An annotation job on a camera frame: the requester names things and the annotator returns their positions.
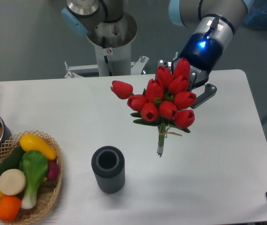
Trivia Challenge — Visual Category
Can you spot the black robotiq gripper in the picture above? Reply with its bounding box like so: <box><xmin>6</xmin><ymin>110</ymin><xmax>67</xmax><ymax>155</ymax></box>
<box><xmin>155</xmin><ymin>33</ymin><xmax>223</xmax><ymax>109</ymax></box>

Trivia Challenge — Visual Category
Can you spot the red tulip bouquet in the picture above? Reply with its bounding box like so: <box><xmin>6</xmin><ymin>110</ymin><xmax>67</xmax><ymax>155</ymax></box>
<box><xmin>111</xmin><ymin>59</ymin><xmax>197</xmax><ymax>156</ymax></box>

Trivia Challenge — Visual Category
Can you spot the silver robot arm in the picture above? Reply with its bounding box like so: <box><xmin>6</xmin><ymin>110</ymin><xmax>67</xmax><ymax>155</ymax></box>
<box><xmin>61</xmin><ymin>0</ymin><xmax>253</xmax><ymax>108</ymax></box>

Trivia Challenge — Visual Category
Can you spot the dark grey ribbed vase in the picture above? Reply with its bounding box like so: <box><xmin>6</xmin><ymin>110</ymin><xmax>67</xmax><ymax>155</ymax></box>
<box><xmin>91</xmin><ymin>146</ymin><xmax>125</xmax><ymax>194</ymax></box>

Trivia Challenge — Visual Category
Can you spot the purple red onion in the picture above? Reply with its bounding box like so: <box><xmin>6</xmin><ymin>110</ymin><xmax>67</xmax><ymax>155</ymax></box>
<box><xmin>46</xmin><ymin>160</ymin><xmax>60</xmax><ymax>180</ymax></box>

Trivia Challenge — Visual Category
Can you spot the yellow squash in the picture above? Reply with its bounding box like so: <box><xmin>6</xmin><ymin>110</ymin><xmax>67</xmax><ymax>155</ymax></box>
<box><xmin>19</xmin><ymin>134</ymin><xmax>57</xmax><ymax>160</ymax></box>

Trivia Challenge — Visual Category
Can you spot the green bok choy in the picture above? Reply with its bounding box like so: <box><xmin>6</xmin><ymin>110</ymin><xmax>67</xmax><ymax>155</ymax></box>
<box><xmin>19</xmin><ymin>150</ymin><xmax>48</xmax><ymax>210</ymax></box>

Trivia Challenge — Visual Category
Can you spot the woven wicker basket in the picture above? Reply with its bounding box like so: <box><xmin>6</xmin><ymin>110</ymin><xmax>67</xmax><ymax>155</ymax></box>
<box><xmin>0</xmin><ymin>130</ymin><xmax>63</xmax><ymax>225</ymax></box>

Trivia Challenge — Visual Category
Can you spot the dark green cucumber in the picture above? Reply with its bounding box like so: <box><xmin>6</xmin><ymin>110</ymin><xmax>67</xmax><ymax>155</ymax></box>
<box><xmin>0</xmin><ymin>145</ymin><xmax>25</xmax><ymax>176</ymax></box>

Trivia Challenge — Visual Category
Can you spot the white round radish slice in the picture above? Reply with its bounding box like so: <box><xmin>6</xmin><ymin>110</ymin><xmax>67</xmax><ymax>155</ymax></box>
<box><xmin>0</xmin><ymin>169</ymin><xmax>26</xmax><ymax>195</ymax></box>

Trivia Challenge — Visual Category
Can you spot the orange fruit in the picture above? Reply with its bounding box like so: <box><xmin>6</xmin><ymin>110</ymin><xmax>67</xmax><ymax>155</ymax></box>
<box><xmin>0</xmin><ymin>195</ymin><xmax>21</xmax><ymax>222</ymax></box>

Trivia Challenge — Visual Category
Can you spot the white metal base frame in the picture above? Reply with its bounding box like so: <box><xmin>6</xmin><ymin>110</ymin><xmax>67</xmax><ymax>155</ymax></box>
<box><xmin>64</xmin><ymin>55</ymin><xmax>149</xmax><ymax>78</ymax></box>

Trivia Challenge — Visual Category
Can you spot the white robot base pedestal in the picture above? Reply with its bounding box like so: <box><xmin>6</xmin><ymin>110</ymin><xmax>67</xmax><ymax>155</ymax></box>
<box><xmin>87</xmin><ymin>12</ymin><xmax>137</xmax><ymax>64</ymax></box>

